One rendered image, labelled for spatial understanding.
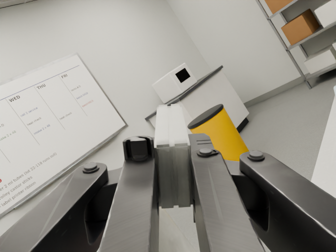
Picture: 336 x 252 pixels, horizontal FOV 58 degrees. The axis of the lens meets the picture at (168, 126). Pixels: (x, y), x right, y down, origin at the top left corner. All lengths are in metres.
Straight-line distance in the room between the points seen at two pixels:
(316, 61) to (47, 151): 3.45
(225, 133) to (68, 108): 1.77
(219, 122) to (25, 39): 2.33
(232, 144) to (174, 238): 2.72
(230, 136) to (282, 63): 2.32
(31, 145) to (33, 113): 0.35
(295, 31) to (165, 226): 4.19
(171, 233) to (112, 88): 3.82
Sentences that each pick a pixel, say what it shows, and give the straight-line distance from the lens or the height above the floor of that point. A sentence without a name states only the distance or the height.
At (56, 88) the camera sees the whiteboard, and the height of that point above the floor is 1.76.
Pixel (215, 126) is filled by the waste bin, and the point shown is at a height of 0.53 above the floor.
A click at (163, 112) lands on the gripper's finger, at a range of 0.17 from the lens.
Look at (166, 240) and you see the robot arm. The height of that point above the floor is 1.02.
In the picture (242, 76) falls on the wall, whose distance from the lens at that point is 5.27.
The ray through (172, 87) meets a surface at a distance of 3.94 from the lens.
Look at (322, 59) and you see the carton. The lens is 4.43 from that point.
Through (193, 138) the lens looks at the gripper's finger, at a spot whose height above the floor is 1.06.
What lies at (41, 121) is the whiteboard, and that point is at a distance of 3.43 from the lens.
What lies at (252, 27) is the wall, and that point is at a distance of 4.98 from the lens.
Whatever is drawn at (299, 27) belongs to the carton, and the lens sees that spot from 4.31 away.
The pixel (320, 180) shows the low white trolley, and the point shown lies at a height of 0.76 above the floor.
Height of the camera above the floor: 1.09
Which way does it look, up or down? 6 degrees down
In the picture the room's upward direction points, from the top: 34 degrees counter-clockwise
